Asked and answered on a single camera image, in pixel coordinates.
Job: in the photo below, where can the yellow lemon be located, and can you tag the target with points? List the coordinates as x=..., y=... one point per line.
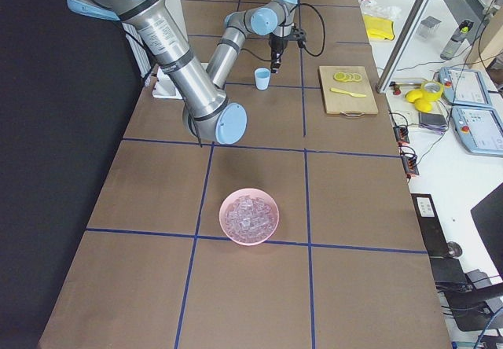
x=417, y=98

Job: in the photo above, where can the yellow cloth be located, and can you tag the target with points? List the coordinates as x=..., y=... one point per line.
x=379, y=28

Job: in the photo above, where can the teach pendant near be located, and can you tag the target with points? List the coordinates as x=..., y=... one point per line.
x=479, y=129

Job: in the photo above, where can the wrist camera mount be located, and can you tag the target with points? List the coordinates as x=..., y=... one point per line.
x=299, y=36

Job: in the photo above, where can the teach pendant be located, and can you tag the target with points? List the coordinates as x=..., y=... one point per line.
x=464, y=86
x=479, y=129

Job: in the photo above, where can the purple wallet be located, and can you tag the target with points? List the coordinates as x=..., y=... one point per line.
x=433, y=121

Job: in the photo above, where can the bamboo cutting board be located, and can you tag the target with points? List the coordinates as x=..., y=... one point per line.
x=340, y=104

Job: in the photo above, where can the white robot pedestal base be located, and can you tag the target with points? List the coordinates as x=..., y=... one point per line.
x=164, y=88

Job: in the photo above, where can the teach pendant far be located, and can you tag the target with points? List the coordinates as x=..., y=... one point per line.
x=464, y=86

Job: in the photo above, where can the aluminium frame post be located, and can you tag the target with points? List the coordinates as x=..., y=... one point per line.
x=405, y=37

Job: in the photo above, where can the yellow tape roll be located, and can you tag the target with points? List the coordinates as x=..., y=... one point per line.
x=432, y=90

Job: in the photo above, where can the pink bowl of ice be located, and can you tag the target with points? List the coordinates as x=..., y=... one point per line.
x=249, y=216

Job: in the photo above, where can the yellow plastic knife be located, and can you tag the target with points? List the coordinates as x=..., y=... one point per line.
x=348, y=93

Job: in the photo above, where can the clear plastic bag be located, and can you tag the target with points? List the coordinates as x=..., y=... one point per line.
x=374, y=9

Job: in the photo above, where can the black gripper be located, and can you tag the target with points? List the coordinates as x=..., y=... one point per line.
x=277, y=45

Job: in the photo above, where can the lemon slice top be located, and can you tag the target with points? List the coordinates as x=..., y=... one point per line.
x=340, y=76

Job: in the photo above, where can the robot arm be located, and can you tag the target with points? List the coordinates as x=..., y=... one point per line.
x=275, y=20
x=207, y=113

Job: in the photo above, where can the light blue plastic cup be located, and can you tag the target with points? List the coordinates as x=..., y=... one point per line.
x=262, y=78

